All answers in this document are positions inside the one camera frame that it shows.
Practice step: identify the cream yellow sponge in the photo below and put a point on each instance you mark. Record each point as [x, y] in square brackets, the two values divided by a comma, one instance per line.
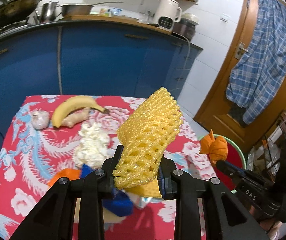
[110, 218]

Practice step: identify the crumpled white paper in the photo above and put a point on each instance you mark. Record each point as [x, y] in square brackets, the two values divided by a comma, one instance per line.
[93, 148]

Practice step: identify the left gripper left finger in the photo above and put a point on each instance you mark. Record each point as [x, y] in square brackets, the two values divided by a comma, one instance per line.
[53, 215]

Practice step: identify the blue mesh sponge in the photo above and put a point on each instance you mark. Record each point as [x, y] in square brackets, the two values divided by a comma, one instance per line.
[115, 199]

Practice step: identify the white garlic bulb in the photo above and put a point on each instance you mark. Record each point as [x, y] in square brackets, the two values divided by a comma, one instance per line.
[40, 119]

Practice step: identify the white electric kettle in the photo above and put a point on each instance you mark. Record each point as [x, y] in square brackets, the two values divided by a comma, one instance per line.
[167, 14]

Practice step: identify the yellow banana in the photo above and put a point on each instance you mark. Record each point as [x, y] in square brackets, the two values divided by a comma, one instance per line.
[72, 104]

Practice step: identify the metal door handle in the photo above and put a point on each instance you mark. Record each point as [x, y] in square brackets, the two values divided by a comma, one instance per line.
[240, 51]

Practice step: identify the small orange knotted bag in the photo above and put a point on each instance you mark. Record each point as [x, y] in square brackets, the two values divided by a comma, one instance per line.
[215, 148]

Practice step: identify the person's right hand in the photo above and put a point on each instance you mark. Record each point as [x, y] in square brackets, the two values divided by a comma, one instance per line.
[271, 227]

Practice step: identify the dark rice cooker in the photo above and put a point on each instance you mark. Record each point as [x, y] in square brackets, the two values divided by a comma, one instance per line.
[187, 26]

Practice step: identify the orange plastic bag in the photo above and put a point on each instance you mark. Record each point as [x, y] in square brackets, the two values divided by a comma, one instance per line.
[69, 173]

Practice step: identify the metal wire rack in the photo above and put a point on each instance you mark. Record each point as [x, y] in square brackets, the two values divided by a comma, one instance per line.
[264, 157]

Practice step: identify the red green plastic basin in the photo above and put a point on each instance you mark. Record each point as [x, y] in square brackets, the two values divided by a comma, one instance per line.
[235, 157]

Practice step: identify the blue plaid shirt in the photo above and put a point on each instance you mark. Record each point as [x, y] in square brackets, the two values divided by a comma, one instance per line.
[257, 77]

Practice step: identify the yellow foam fruit net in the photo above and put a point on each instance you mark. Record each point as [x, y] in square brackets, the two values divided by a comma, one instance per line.
[145, 135]

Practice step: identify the black wok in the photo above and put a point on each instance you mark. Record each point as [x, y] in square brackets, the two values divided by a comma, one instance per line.
[16, 11]

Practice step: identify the steel frying pan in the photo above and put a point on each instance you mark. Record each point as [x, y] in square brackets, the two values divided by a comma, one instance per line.
[68, 10]

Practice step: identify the ginger root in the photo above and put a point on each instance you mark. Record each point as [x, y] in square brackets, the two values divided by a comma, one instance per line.
[75, 118]

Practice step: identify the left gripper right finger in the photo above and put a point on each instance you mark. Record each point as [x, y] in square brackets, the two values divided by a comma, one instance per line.
[224, 215]

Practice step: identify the blue kitchen cabinets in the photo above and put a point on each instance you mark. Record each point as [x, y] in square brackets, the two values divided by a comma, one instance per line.
[88, 58]

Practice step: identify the red floral tablecloth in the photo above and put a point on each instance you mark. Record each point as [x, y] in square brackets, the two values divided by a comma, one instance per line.
[30, 158]

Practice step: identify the small white card box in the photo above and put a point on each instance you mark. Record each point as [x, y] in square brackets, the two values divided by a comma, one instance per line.
[140, 202]

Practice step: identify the small steel kettle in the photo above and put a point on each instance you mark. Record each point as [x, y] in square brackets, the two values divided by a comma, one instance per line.
[48, 12]

